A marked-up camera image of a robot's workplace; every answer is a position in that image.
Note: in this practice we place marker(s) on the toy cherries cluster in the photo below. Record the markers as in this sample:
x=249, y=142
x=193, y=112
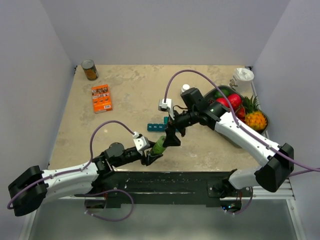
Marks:
x=241, y=113

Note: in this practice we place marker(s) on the green toy lime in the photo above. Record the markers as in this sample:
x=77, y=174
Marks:
x=225, y=91

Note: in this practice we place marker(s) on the aluminium frame rail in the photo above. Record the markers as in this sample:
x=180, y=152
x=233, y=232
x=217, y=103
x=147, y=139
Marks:
x=135, y=92

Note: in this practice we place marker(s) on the tin food can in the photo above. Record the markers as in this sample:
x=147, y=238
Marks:
x=89, y=69

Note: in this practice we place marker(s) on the red toy apple right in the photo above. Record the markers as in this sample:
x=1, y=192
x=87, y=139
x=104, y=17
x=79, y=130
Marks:
x=235, y=100

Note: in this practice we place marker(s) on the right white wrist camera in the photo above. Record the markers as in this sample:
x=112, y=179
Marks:
x=166, y=105

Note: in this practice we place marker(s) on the green pill bottle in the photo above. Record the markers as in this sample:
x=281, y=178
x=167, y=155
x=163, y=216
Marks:
x=158, y=148

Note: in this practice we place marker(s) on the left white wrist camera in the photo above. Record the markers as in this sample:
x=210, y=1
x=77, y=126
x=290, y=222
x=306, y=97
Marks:
x=141, y=142

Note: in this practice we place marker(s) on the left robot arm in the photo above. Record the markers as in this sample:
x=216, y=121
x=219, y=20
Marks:
x=35, y=186

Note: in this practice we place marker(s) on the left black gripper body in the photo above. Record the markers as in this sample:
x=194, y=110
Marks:
x=137, y=155

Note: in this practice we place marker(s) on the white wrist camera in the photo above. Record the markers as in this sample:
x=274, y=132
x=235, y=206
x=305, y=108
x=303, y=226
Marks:
x=166, y=105
x=141, y=142

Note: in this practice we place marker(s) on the orange cardboard box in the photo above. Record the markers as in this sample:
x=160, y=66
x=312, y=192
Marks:
x=101, y=99

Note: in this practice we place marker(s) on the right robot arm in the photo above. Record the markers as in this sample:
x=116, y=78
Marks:
x=273, y=167

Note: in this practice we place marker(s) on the teal weekly pill organizer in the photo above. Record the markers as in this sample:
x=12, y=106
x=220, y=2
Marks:
x=158, y=127

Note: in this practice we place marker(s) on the white capped dark pill bottle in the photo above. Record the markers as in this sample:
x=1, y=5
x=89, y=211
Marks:
x=184, y=88

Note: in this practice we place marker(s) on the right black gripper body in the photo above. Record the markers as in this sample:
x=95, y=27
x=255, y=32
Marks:
x=184, y=120

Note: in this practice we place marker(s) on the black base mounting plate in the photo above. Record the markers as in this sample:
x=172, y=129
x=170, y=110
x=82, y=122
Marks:
x=164, y=188

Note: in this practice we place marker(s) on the white paper cup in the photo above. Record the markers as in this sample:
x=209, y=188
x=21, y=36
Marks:
x=241, y=80

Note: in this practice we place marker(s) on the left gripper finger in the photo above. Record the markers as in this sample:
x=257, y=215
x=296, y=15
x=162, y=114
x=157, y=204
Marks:
x=151, y=144
x=152, y=157

